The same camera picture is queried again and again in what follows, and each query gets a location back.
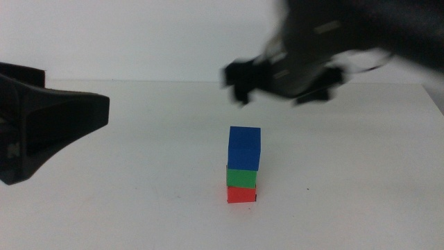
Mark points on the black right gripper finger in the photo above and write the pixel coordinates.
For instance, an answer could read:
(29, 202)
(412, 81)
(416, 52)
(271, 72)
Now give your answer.
(320, 88)
(243, 78)

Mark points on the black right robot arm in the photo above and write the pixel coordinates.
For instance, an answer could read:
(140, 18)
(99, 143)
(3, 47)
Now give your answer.
(374, 24)

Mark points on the blue cube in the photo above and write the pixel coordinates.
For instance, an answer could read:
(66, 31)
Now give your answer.
(244, 147)

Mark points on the red cube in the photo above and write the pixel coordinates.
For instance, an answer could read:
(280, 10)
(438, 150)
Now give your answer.
(241, 195)

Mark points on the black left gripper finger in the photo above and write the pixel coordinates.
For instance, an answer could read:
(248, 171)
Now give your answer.
(69, 109)
(24, 74)

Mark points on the green cube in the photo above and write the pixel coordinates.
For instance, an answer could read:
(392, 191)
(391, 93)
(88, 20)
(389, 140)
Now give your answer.
(241, 178)

